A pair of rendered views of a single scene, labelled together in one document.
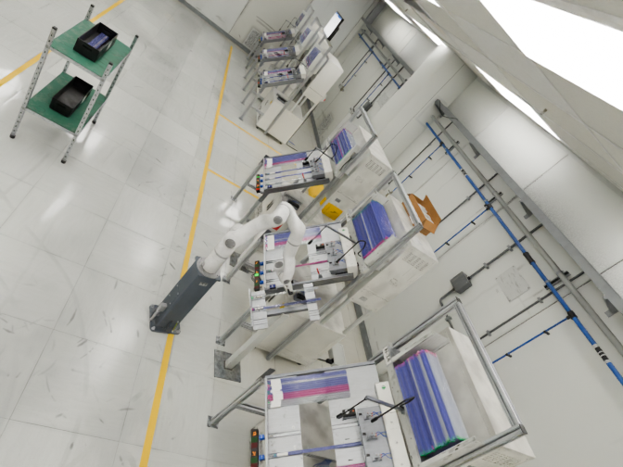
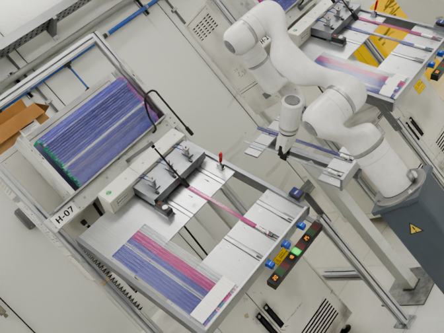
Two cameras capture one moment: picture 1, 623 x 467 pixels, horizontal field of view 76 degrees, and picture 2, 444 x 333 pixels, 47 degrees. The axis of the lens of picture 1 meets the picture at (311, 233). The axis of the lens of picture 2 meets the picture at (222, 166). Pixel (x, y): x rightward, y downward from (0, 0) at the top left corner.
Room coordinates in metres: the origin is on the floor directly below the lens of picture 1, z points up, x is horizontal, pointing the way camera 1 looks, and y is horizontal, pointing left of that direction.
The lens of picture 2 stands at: (2.66, 2.02, 1.42)
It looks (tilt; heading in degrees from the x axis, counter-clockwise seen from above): 9 degrees down; 272
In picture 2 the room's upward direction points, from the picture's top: 40 degrees counter-clockwise
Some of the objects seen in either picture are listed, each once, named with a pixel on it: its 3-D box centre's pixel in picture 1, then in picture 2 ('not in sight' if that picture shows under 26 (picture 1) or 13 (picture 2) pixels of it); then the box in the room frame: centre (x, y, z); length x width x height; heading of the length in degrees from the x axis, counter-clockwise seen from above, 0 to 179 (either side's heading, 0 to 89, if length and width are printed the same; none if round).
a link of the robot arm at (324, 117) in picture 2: (232, 239); (339, 125); (2.35, 0.37, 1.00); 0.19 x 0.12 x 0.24; 11
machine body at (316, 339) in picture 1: (294, 312); (246, 327); (3.20, -0.42, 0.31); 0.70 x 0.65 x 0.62; 31
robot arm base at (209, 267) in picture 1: (214, 260); (384, 168); (2.32, 0.36, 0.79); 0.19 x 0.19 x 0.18
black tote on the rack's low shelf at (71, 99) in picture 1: (72, 95); not in sight; (3.07, 2.49, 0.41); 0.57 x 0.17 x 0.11; 31
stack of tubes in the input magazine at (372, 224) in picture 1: (374, 230); (98, 131); (3.09, -0.35, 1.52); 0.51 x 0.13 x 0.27; 31
